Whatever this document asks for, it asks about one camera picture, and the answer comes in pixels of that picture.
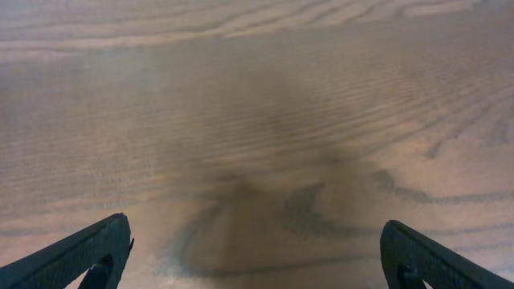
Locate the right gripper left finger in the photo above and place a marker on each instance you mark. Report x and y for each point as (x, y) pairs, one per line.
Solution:
(98, 252)

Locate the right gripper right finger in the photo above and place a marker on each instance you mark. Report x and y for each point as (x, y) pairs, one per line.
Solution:
(410, 259)

